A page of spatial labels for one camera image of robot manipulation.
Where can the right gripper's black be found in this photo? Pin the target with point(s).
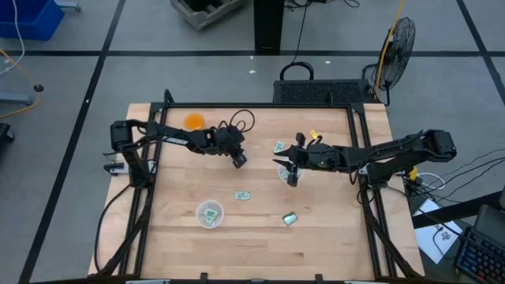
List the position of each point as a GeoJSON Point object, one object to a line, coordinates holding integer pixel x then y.
{"type": "Point", "coordinates": [317, 155]}

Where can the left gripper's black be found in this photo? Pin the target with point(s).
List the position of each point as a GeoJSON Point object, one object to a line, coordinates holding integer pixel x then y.
{"type": "Point", "coordinates": [229, 140]}

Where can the pale green sweetener packet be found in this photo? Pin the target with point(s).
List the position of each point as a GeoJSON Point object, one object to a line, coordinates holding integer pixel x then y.
{"type": "Point", "coordinates": [212, 213]}
{"type": "Point", "coordinates": [242, 195]}
{"type": "Point", "coordinates": [284, 174]}
{"type": "Point", "coordinates": [279, 146]}

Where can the dark green Truvia packet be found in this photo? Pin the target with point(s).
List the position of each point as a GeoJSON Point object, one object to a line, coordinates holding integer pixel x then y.
{"type": "Point", "coordinates": [290, 218]}

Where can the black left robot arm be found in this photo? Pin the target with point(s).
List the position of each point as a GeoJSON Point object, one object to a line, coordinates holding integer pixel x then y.
{"type": "Point", "coordinates": [177, 138]}

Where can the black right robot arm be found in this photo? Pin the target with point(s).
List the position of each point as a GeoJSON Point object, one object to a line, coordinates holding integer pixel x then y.
{"type": "Point", "coordinates": [394, 150]}

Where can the clear plastic bin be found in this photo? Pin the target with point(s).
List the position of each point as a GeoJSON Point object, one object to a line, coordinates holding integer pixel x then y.
{"type": "Point", "coordinates": [300, 175]}

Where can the clear cup with packet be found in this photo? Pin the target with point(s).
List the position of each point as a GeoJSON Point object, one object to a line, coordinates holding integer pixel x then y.
{"type": "Point", "coordinates": [201, 211]}

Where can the black mesh computer case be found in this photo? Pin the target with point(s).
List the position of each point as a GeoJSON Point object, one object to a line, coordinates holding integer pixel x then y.
{"type": "Point", "coordinates": [319, 91]}

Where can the grey wooden crate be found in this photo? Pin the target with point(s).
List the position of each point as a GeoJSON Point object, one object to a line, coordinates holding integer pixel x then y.
{"type": "Point", "coordinates": [205, 12]}

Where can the black floor fan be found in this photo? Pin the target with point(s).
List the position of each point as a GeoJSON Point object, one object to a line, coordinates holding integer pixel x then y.
{"type": "Point", "coordinates": [396, 51]}

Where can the white paper sheet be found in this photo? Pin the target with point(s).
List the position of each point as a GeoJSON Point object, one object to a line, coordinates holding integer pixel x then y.
{"type": "Point", "coordinates": [438, 236]}

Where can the black flat bar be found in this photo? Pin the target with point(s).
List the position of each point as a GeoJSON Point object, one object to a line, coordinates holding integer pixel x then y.
{"type": "Point", "coordinates": [457, 211]}

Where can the black computer keyboard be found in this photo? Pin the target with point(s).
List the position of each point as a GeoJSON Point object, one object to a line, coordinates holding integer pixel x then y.
{"type": "Point", "coordinates": [479, 256]}

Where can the blue plastic bin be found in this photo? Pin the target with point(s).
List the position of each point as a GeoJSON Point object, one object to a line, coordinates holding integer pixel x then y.
{"type": "Point", "coordinates": [29, 17]}

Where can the black table frame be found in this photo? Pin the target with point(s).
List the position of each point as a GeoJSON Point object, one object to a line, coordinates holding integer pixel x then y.
{"type": "Point", "coordinates": [256, 105]}

